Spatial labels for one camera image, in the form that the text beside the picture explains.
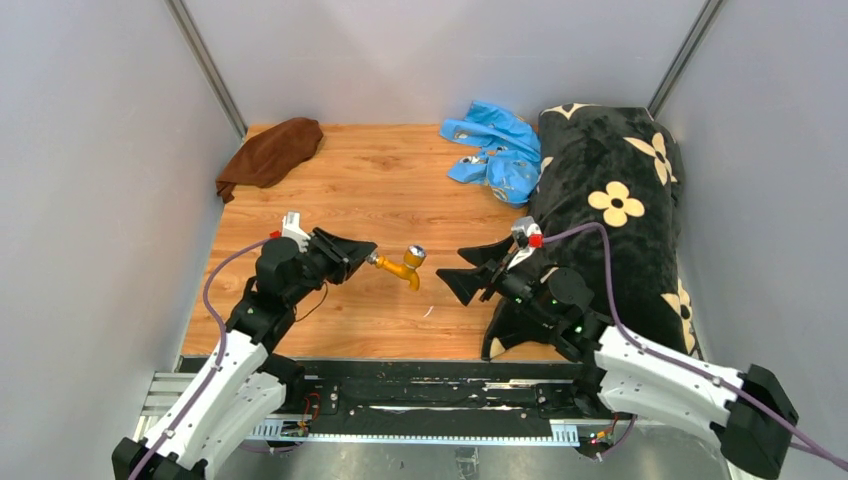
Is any black floral blanket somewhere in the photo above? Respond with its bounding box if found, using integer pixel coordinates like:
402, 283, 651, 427
482, 102, 698, 362

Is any brown cloth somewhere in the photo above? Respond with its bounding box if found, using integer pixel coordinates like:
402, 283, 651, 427
215, 117, 324, 204

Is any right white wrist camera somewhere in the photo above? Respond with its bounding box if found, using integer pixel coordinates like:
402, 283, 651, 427
507, 216, 544, 269

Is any blue plastic bag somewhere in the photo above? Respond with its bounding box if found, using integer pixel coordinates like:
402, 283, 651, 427
439, 101, 542, 208

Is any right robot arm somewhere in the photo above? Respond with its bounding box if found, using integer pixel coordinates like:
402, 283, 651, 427
436, 234, 799, 479

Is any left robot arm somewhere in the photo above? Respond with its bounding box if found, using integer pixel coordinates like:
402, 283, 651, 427
111, 228, 377, 479

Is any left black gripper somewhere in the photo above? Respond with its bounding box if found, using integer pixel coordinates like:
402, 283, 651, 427
285, 227, 377, 306

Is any yellow brass water faucet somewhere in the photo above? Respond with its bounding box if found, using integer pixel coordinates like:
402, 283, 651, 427
371, 245, 427, 291

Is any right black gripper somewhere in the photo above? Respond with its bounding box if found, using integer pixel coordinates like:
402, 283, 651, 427
438, 235, 556, 329

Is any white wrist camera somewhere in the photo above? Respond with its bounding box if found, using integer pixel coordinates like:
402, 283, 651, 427
507, 216, 544, 269
269, 210, 312, 253

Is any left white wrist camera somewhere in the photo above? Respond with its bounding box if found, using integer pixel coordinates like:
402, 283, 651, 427
269, 210, 312, 253

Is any aluminium frame rail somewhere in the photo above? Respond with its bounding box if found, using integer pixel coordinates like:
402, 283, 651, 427
132, 372, 747, 446

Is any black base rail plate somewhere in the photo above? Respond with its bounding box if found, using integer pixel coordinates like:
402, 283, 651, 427
178, 357, 710, 458

